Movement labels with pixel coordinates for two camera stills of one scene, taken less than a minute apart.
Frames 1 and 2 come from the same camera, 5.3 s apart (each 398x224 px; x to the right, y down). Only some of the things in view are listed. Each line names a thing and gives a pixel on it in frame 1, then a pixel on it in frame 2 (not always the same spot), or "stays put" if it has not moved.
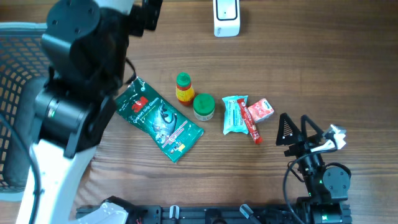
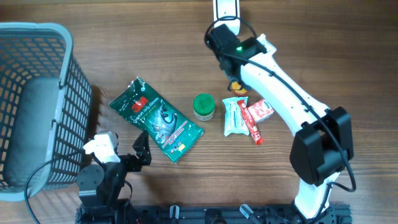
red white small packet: [260, 109] stays put
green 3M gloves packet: [175, 130] stays put
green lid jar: [203, 106] stays put
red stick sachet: [253, 129] stays put
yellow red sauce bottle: [185, 91] → [236, 87]
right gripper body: [299, 149] → [231, 77]
